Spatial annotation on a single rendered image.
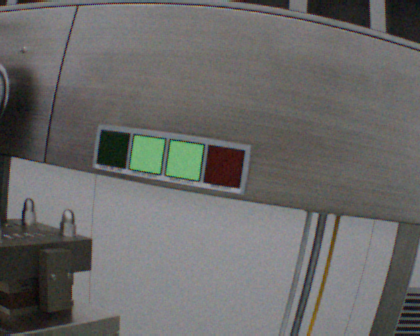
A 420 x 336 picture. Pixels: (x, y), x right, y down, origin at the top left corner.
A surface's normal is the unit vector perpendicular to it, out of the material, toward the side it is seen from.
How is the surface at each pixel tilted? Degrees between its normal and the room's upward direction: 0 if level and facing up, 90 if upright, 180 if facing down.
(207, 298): 90
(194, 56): 90
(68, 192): 90
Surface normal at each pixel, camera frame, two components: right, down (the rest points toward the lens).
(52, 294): 0.94, 0.15
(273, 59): -0.32, 0.00
